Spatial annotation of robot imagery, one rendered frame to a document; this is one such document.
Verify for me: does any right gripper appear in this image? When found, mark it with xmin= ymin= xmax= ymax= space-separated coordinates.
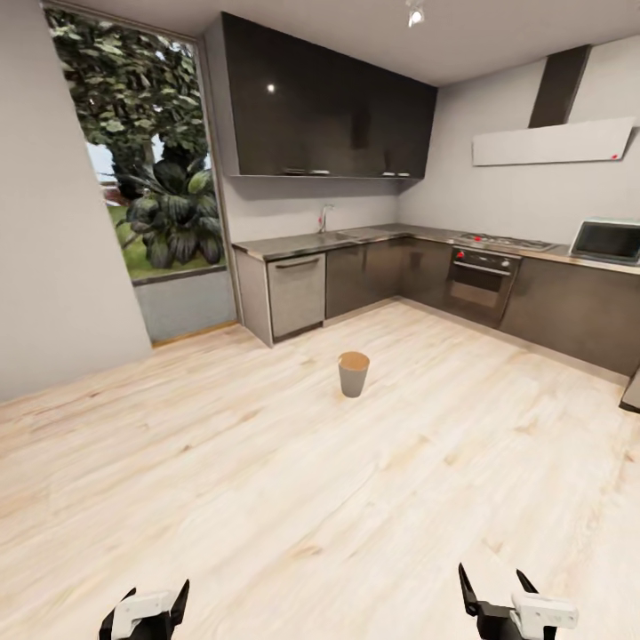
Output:
xmin=458 ymin=563 xmax=557 ymax=640

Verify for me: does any trash can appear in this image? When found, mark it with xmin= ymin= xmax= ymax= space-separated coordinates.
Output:
xmin=338 ymin=351 xmax=371 ymax=398

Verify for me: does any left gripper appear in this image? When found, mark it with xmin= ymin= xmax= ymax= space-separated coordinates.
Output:
xmin=99 ymin=579 xmax=190 ymax=640

